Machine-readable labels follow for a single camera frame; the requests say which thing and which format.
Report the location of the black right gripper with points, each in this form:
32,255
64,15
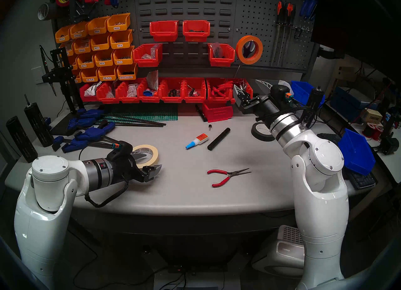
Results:
266,109

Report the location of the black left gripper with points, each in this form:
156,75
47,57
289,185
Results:
125,168

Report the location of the beige masking tape roll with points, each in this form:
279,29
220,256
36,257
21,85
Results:
153,153

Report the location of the orange tape roll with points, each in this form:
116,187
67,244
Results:
239,54

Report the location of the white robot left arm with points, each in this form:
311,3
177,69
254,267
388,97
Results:
40,223

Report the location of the black tape roll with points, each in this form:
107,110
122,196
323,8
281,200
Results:
258,132

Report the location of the grey metal pegboard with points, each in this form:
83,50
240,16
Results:
188,4

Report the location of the red parts bin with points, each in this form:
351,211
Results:
217,114
105,98
196,33
221,61
195,99
216,99
164,32
149,99
86,97
148,61
247,84
125,99
171,99

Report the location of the Kimtech tissue box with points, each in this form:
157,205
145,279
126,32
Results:
286,87

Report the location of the thin black rod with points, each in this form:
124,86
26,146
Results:
147,125
150,121

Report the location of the blue plastic bin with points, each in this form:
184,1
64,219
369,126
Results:
302,92
357,153

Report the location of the green cutting mat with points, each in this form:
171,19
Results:
156,112

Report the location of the bag of black parts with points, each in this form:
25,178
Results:
218,49

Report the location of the black marker pen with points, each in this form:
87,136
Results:
200,112

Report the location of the white glue bottle orange label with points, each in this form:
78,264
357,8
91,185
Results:
200,139

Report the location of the short black rod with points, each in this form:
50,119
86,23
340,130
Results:
218,139

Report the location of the black carabiner hook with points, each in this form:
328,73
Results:
297,34

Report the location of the small blue part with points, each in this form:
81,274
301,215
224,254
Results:
148,92

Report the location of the small clear screw packet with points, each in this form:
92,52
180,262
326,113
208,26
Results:
133,89

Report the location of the silver tool holder rack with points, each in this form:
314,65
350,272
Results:
300,28

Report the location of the silver manual bag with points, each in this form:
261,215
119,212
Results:
153,80

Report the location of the orange bin labelled M4-0.7 HEX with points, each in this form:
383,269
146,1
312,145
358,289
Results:
127,73

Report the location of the white crumpled packet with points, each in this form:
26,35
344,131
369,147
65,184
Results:
92,88

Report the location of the dark blue storage crate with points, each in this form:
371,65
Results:
347,99

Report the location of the blue hanging spring clamp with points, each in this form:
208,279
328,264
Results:
313,2
304,7

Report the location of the orange bin labelled M2.5-5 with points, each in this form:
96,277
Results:
107,74

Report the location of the orange bin labelled M2.5-6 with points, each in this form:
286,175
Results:
89,76

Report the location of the orange bin labelled M3-6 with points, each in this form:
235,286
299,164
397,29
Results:
123,58

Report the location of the clear plastic parts bag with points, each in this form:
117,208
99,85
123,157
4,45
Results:
151,52

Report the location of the orange parts bin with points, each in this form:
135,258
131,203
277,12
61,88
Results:
73,62
67,47
77,77

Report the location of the black metal stand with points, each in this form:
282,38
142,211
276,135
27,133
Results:
67,85

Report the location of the orange bin labelled M3-8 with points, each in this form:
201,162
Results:
104,60

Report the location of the orange bin labelled M3-12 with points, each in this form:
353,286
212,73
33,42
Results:
85,62

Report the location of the small cardboard box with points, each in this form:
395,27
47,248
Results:
372,116

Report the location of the orange bin labelled M3-4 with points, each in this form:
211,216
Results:
121,41

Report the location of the orange bin labelled M4-6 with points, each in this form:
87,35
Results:
100,44

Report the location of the black monitor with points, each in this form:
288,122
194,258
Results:
354,10

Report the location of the orange bin labelled M4X4X6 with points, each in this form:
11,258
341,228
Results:
82,47

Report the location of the orange bin labelled M3X6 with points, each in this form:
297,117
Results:
118,24

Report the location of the black keyboard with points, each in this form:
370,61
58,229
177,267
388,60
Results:
363,181

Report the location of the black soldering iron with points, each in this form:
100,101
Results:
44,59

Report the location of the orange bin labelled M3X8 BAD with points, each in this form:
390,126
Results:
79,31

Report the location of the orange bin labelled M3X5X4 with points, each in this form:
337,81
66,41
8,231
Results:
62,35

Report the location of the white air purifier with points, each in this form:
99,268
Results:
278,251

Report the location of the dark metal C-clamp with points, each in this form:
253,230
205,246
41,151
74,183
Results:
78,10

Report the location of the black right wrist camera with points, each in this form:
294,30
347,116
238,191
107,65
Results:
280,93

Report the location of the grey duct tape roll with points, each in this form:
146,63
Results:
47,10

